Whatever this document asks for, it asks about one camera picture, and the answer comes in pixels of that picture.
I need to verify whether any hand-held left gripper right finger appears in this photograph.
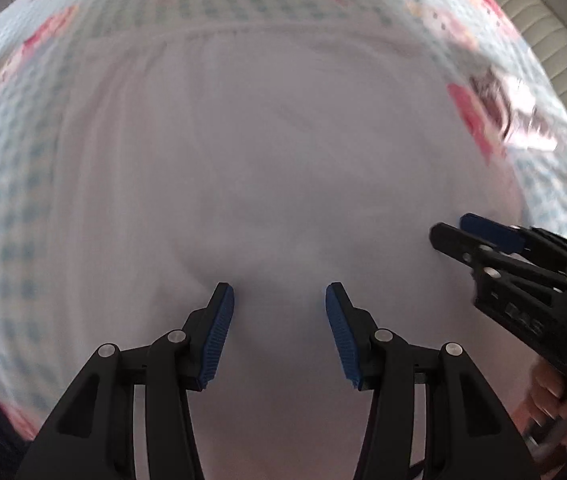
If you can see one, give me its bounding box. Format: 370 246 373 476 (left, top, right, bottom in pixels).
326 282 541 480

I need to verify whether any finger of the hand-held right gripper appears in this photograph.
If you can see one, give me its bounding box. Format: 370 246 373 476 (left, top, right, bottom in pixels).
430 222 567 294
460 213 567 262

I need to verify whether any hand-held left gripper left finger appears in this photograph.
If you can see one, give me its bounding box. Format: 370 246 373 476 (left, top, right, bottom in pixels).
16 282 236 480

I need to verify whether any white shirt with dark trim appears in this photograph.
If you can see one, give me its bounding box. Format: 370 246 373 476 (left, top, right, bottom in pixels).
38 22 539 480

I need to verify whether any person's right hand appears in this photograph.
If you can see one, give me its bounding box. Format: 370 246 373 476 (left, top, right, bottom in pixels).
527 360 567 427

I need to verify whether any beige padded headboard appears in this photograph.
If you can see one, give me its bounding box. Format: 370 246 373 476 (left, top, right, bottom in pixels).
456 0 567 111

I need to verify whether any checkered printed blanket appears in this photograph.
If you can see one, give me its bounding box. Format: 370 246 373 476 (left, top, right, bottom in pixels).
0 0 567 436

